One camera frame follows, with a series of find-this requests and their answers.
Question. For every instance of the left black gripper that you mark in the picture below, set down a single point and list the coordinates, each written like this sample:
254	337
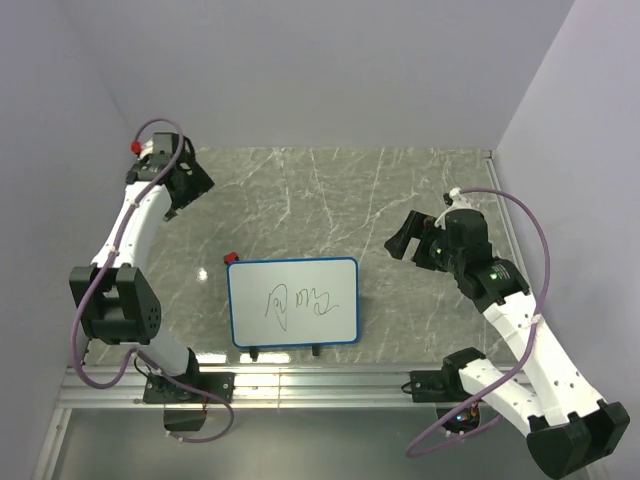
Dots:
199	182

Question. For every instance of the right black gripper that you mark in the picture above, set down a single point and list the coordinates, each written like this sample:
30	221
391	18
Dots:
415	225

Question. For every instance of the small red eraser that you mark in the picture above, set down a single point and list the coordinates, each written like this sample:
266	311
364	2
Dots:
231	258

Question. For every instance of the blue framed whiteboard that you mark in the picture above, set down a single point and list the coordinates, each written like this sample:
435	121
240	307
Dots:
294	302

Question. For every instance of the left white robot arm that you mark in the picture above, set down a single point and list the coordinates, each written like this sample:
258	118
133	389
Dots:
115	304

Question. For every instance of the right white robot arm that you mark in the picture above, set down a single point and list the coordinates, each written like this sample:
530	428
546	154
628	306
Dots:
566	422

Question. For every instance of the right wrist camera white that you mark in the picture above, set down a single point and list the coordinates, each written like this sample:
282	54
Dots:
455	200

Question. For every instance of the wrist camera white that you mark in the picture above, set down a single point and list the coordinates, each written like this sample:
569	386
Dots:
141	149
455	200

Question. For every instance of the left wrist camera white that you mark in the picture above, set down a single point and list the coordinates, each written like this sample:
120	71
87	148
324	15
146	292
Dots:
141	149

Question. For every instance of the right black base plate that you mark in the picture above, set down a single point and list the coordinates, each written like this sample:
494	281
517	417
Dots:
432	386

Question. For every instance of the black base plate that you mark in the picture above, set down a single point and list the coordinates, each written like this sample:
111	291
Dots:
160	391
432	386

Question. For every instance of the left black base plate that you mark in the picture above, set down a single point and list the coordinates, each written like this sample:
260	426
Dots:
160	391

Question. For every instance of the aluminium mounting rail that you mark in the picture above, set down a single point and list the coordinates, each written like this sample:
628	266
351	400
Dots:
267	386

